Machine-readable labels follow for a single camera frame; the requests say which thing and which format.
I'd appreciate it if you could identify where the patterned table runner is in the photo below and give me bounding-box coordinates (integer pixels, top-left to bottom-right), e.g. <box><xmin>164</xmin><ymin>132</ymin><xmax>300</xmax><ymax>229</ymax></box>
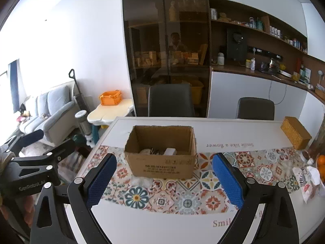
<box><xmin>87</xmin><ymin>145</ymin><xmax>307</xmax><ymax>215</ymax></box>

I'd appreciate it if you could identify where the cream flower-shaped side table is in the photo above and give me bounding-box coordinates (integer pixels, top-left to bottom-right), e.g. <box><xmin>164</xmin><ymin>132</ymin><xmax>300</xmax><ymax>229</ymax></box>
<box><xmin>87</xmin><ymin>99</ymin><xmax>134</xmax><ymax>126</ymax></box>

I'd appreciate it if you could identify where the person's left hand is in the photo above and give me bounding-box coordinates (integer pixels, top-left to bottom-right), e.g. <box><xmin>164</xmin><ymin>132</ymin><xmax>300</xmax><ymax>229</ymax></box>
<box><xmin>24</xmin><ymin>196</ymin><xmax>35</xmax><ymax>228</ymax></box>

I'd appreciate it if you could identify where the orange plastic crate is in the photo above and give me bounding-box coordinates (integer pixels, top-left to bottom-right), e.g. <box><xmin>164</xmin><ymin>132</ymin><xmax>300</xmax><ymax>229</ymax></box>
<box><xmin>99</xmin><ymin>90</ymin><xmax>122</xmax><ymax>106</ymax></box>

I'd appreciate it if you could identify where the dark glass cabinet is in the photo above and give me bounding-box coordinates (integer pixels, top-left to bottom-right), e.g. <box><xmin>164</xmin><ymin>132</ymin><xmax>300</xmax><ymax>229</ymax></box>
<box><xmin>122</xmin><ymin>0</ymin><xmax>210</xmax><ymax>117</ymax></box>

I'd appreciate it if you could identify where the grey sofa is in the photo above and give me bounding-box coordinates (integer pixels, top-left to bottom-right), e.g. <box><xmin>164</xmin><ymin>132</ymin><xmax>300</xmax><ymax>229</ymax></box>
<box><xmin>19</xmin><ymin>81</ymin><xmax>79</xmax><ymax>147</ymax></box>

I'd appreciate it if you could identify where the upright vacuum cleaner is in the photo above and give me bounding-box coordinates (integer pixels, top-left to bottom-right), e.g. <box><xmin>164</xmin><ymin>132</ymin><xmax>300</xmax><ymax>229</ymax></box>
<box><xmin>68</xmin><ymin>69</ymin><xmax>89</xmax><ymax>112</ymax></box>

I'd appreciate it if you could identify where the orange fruit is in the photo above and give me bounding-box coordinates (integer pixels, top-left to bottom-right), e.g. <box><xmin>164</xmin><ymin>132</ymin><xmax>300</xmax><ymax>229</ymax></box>
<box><xmin>317</xmin><ymin>155</ymin><xmax>325</xmax><ymax>183</ymax></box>

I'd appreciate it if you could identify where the brown cardboard box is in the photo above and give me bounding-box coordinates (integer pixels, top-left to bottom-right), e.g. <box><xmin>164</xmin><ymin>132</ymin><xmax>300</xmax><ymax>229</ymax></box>
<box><xmin>125</xmin><ymin>126</ymin><xmax>197</xmax><ymax>179</ymax></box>

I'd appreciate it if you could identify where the white square charger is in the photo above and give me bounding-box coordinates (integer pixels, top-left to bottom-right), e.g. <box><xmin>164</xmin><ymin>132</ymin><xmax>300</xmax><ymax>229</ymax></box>
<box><xmin>164</xmin><ymin>148</ymin><xmax>177</xmax><ymax>156</ymax></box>

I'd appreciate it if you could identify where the white printed snack bag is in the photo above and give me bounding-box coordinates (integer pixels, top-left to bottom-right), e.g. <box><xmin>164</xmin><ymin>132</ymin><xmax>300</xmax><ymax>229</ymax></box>
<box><xmin>293</xmin><ymin>166</ymin><xmax>321</xmax><ymax>203</ymax></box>

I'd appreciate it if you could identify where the dark green chair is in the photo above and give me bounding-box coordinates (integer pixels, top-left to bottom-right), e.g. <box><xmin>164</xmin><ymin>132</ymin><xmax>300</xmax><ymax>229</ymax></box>
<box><xmin>148</xmin><ymin>84</ymin><xmax>195</xmax><ymax>117</ymax></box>
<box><xmin>236</xmin><ymin>97</ymin><xmax>275</xmax><ymax>121</ymax></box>

